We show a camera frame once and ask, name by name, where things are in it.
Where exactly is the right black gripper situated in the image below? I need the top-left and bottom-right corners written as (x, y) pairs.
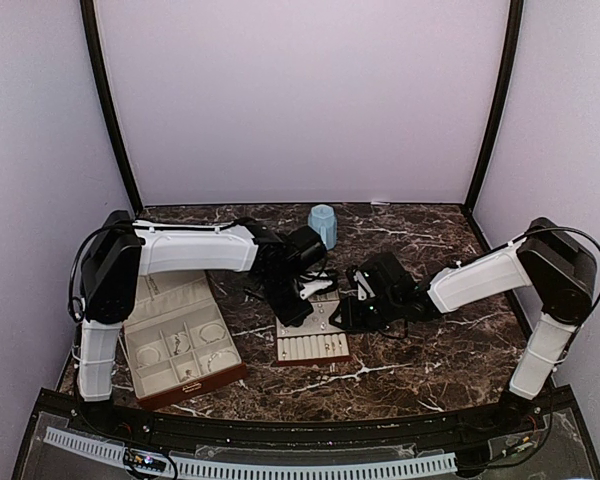
top-left (329, 293), bottom-right (400, 332)

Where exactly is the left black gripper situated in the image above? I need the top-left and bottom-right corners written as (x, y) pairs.
top-left (260, 271), bottom-right (315, 328)

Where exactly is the brown jewelry tray cream lining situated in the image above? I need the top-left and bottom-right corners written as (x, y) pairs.
top-left (275, 290), bottom-right (351, 367)

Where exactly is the brown jewelry box cream lining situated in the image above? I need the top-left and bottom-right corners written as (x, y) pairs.
top-left (122, 271), bottom-right (247, 410)

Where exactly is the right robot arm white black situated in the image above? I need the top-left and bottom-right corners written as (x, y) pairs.
top-left (329, 217), bottom-right (600, 434)

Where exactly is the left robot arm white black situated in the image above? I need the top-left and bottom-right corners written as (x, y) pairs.
top-left (68, 210), bottom-right (322, 436)

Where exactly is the light blue upside-down mug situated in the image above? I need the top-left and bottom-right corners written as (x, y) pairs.
top-left (308, 204), bottom-right (337, 250)

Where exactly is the small circuit board with leds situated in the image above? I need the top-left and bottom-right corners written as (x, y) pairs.
top-left (123, 449), bottom-right (167, 472)

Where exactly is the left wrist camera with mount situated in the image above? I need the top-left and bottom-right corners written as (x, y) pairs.
top-left (285, 225), bottom-right (338, 300)

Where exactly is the white slotted cable duct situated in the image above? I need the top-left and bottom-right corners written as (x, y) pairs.
top-left (43, 427), bottom-right (458, 480)

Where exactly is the black front table rail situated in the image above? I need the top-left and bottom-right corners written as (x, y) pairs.
top-left (34, 387), bottom-right (576, 459)

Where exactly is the black right corner post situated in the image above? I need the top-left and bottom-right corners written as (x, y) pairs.
top-left (462, 0), bottom-right (525, 216)

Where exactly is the black corner post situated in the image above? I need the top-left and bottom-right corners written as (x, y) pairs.
top-left (79, 0), bottom-right (144, 214)
top-left (462, 0), bottom-right (525, 216)

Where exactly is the black left corner post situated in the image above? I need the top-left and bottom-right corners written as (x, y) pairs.
top-left (79, 0), bottom-right (144, 214)

